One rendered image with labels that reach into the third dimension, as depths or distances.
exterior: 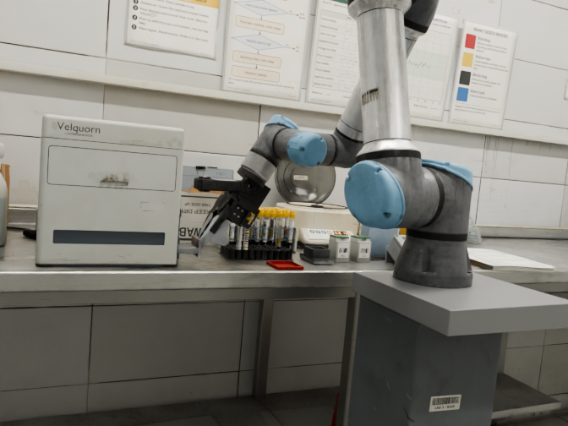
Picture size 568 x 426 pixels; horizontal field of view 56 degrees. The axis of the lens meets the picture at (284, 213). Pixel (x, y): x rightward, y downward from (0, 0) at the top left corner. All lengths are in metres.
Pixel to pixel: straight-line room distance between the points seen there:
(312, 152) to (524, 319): 0.52
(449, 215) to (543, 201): 1.75
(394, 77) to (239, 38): 0.99
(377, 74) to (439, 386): 0.57
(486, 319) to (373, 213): 0.25
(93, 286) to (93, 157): 0.26
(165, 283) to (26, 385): 0.87
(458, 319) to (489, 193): 1.66
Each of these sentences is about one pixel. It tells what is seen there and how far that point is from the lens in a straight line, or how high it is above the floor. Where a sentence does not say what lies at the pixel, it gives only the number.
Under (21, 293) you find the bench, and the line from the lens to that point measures 1.17.
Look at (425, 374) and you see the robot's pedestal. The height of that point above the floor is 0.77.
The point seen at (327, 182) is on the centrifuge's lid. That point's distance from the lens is 1.93.
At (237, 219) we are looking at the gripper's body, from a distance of 1.24.
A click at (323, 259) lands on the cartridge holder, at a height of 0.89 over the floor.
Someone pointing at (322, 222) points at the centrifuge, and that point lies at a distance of 1.63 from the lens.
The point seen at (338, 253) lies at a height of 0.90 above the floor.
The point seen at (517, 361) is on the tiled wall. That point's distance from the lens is 2.86.
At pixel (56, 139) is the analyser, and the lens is 1.14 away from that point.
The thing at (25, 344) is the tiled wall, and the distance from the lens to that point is 1.89.
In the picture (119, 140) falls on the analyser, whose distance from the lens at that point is 1.15.
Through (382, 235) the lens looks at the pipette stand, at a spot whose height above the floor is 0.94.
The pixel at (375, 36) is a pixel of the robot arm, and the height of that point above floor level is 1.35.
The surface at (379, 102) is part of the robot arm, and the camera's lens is 0.98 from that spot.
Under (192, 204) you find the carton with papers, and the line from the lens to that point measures 1.49.
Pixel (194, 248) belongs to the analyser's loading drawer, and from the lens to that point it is 1.21.
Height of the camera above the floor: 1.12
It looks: 5 degrees down
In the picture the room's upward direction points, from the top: 5 degrees clockwise
